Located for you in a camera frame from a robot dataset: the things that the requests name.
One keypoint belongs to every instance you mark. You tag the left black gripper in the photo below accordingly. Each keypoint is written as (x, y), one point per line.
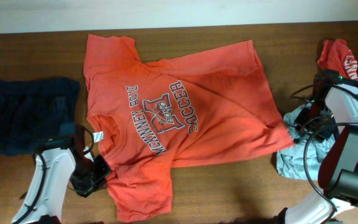
(84, 189)

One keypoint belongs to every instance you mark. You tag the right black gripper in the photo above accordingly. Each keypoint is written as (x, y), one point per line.
(300, 122)

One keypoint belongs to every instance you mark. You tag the orange McKinney Boyd soccer shirt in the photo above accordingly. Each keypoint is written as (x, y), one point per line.
(207, 108)

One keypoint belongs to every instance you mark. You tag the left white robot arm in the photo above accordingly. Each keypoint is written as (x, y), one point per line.
(61, 163)

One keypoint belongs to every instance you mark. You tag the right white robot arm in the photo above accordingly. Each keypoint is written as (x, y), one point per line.
(330, 112)

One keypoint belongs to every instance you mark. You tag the light grey-blue shirt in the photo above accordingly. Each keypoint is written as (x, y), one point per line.
(289, 162)

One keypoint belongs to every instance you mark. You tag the red McKinney shirt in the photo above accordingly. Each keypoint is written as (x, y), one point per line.
(337, 56)

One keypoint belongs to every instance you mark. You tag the folded navy blue garment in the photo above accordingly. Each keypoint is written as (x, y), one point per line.
(31, 111)

